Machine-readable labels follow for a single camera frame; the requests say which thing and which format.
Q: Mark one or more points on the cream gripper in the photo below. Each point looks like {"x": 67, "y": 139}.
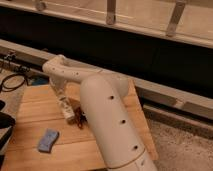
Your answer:
{"x": 59, "y": 86}

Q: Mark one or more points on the wooden board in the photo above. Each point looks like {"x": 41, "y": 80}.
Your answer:
{"x": 75, "y": 149}

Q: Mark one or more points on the black object at left edge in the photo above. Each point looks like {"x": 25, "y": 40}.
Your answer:
{"x": 6, "y": 121}

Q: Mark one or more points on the white plastic bottle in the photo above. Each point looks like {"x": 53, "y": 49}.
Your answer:
{"x": 66, "y": 109}

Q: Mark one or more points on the metal rail frame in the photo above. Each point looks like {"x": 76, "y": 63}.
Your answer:
{"x": 187, "y": 21}

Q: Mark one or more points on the blue sponge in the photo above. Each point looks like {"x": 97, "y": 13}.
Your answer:
{"x": 47, "y": 141}

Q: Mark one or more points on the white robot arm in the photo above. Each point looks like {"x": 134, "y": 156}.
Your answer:
{"x": 101, "y": 98}

